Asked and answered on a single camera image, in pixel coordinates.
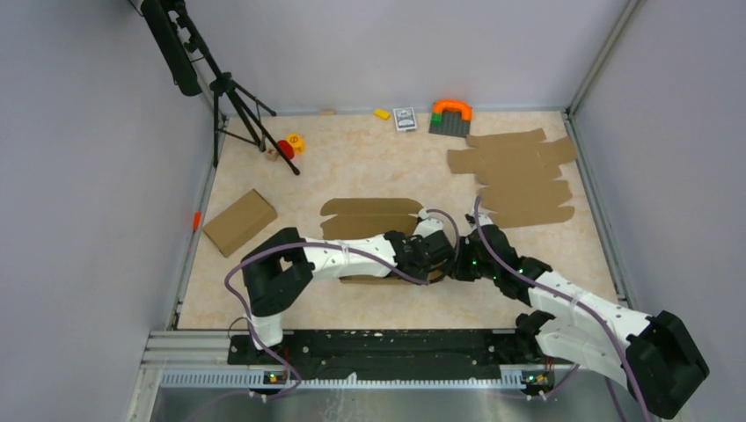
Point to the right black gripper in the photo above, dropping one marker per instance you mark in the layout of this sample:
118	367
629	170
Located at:
465	244

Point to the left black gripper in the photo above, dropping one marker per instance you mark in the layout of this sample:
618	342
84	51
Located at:
423	273

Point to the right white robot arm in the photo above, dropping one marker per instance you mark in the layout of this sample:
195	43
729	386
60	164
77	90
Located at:
653	357

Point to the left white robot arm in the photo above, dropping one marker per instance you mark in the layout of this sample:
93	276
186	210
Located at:
280	269

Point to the folded brown cardboard box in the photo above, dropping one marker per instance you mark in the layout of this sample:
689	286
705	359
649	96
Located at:
240	222

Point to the stack of flat cardboard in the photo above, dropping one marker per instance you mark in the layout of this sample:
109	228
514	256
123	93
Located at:
519	176

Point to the dark grey building plate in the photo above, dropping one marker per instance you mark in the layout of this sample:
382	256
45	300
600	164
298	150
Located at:
452	125

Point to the playing card deck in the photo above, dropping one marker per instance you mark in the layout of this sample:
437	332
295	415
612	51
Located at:
405	119

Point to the orange U-shaped toy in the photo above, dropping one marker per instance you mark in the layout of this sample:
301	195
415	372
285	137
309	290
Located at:
453	105

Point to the yellow toy block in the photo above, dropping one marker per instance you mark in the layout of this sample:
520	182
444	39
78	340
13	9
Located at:
382	114

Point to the yellow round disc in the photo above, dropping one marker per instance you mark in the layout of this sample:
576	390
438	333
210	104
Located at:
297	143

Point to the red round disc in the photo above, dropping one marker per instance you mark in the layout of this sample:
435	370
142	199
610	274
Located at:
286	148

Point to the small wooden cube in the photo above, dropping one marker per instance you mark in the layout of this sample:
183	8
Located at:
272	155

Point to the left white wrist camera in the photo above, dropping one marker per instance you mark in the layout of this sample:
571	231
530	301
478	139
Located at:
427	224

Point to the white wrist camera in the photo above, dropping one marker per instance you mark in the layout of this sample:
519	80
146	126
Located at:
471	220
427	224

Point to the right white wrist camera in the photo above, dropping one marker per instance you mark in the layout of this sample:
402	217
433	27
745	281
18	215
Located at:
471	220

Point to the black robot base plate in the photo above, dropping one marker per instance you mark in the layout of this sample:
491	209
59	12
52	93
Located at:
401	355

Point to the orange clip on frame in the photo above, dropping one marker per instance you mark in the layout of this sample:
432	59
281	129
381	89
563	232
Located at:
196	220

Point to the black camera tripod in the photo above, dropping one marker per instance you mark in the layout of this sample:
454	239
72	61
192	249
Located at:
194	69

